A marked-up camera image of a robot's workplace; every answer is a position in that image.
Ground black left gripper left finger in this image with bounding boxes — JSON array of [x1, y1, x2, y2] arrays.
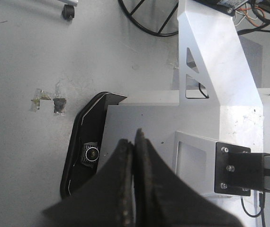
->
[[43, 139, 134, 227]]

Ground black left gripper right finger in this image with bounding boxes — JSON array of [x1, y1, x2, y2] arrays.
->
[[133, 129, 242, 227]]

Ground black base cover with caster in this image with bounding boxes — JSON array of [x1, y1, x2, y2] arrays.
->
[[60, 92, 127, 199]]

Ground tape remnants on floor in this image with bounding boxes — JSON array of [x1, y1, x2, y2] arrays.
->
[[29, 80, 67, 115]]

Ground white metal robot stand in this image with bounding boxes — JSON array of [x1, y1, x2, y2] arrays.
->
[[97, 0, 270, 227]]

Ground black caster wheel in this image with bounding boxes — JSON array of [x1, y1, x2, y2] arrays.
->
[[62, 4, 75, 20]]

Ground black bracket with aluminium rail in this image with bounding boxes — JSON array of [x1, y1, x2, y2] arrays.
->
[[214, 142, 270, 196]]

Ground black thin cable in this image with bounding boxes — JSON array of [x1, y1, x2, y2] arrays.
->
[[240, 192, 267, 227]]

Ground black round wire frame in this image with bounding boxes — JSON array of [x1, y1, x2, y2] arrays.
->
[[118, 0, 179, 37]]

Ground black cable bundle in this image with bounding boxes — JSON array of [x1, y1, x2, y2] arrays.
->
[[194, 0, 270, 34]]

